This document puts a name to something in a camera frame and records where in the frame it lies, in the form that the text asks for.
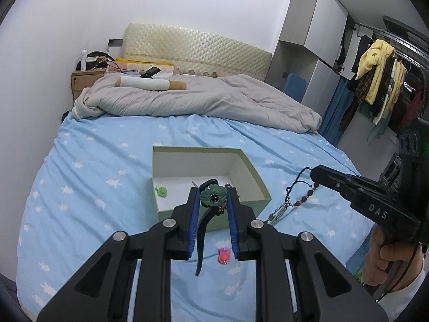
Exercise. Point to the green cardboard box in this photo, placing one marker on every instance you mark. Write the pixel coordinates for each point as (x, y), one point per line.
(181, 164)

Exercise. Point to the blue curtain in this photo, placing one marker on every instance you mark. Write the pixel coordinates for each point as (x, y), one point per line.
(338, 110)

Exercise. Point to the grey duvet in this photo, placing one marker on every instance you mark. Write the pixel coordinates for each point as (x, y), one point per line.
(201, 104)

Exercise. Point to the black hair clip green flower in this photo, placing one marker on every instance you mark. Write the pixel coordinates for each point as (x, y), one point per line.
(211, 196)

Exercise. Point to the grey and white wardrobe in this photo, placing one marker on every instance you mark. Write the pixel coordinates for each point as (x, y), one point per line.
(318, 20)

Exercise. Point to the metal clothes rack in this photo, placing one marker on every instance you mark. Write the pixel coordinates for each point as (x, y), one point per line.
(402, 37)

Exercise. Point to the blue chair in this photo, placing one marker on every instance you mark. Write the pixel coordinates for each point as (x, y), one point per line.
(295, 87)

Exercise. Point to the small green ornament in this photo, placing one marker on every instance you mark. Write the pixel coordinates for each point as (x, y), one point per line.
(161, 191)

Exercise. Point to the black headphones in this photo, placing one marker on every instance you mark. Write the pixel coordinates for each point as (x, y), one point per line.
(95, 55)

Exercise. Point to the dark hanging clothes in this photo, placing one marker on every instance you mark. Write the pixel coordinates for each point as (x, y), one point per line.
(363, 87)

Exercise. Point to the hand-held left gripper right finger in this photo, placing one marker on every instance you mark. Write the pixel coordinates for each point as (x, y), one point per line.
(233, 221)

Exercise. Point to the pink flower hair clip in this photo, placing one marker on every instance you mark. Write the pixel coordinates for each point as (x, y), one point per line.
(223, 256)

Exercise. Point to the cardboard box nightstand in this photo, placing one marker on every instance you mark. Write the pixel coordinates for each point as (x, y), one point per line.
(83, 84)

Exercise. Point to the black phone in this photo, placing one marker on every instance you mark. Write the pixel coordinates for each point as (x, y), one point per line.
(150, 72)

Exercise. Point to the person's right forearm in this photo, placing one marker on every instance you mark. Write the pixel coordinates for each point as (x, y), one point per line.
(409, 300)

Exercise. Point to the person's right hand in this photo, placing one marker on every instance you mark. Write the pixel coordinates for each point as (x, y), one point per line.
(385, 258)

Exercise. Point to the blue tree-print bedsheet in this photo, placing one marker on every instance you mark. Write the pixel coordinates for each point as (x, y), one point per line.
(100, 174)

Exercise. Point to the white bottle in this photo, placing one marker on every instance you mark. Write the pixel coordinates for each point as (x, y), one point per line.
(84, 60)

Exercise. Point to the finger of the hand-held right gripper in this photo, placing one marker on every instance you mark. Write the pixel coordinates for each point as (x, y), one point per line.
(335, 174)
(348, 193)

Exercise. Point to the white and brown bolster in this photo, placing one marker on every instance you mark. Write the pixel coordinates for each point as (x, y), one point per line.
(147, 84)

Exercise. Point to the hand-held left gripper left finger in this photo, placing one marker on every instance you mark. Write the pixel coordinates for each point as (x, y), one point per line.
(192, 221)

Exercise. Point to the yellow jacket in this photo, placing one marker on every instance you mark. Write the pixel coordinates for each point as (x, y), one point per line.
(377, 57)

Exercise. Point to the yellow pillow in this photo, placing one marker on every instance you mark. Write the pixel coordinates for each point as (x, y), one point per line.
(134, 63)

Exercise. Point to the cream quilted headboard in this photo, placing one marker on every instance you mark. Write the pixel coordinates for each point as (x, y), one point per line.
(194, 50)

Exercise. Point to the wall socket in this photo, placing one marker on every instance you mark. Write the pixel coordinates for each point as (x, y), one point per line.
(115, 42)

